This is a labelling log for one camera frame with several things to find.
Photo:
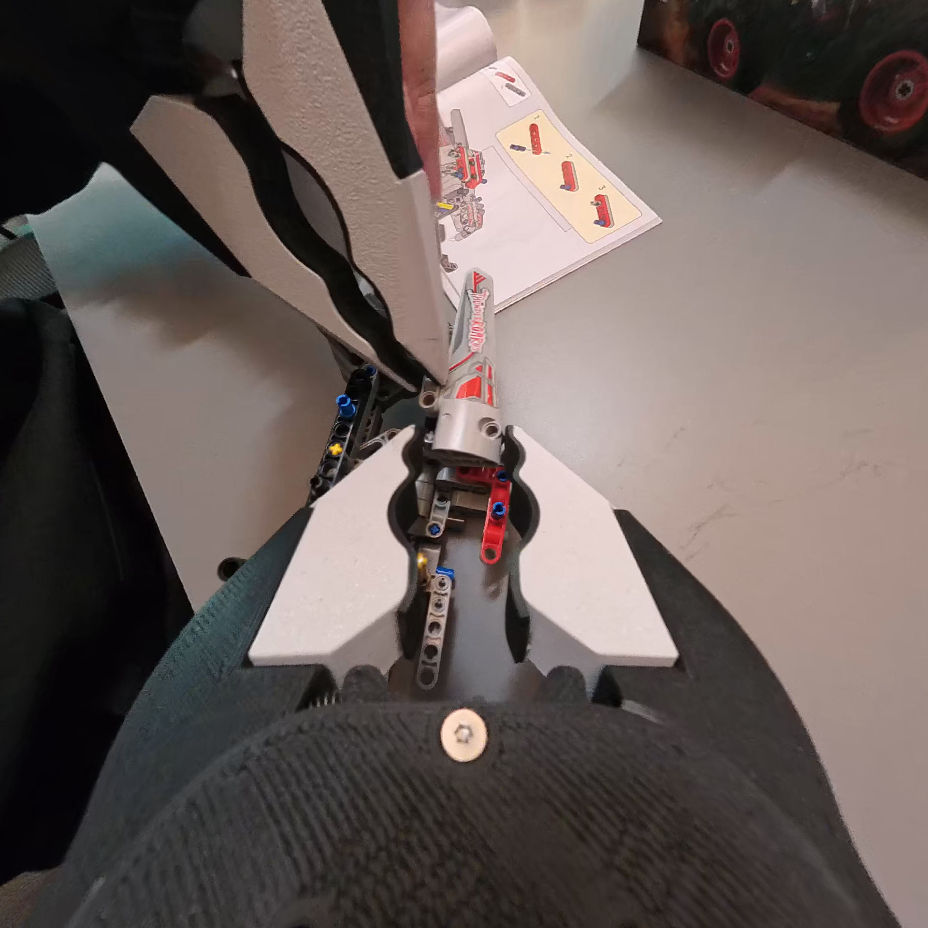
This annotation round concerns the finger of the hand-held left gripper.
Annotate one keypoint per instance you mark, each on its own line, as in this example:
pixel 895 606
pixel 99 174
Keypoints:
pixel 348 145
pixel 217 181

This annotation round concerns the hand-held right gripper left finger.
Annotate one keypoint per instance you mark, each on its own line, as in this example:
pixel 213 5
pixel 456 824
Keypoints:
pixel 326 580

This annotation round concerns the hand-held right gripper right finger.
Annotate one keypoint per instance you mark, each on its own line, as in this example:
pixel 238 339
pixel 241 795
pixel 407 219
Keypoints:
pixel 587 580

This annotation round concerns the grey perforated toy beam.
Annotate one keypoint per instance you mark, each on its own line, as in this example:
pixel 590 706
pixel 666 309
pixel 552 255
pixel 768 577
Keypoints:
pixel 429 395

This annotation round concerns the grey toy panel red sticker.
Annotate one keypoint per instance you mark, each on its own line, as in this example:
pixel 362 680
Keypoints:
pixel 475 341

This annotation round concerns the pale desk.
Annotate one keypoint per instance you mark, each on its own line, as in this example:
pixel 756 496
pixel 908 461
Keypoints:
pixel 725 362

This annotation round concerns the person's left hand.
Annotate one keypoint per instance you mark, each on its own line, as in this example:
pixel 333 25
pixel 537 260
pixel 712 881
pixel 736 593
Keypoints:
pixel 424 87

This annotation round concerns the white curled paper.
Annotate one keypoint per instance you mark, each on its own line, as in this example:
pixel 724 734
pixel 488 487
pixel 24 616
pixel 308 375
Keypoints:
pixel 468 51

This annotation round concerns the red toy beam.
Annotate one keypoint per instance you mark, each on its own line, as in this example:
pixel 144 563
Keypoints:
pixel 497 522

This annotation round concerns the long grey toy beam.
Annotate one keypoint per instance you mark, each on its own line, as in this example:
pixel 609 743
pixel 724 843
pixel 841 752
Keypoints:
pixel 435 638

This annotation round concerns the short grey toy beam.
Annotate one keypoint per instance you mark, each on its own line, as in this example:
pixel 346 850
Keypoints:
pixel 437 515

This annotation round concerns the building instruction booklet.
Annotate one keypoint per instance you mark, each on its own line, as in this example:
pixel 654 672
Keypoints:
pixel 522 239

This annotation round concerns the technic instruction booklet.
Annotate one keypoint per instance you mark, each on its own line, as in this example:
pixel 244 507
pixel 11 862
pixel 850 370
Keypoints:
pixel 797 58

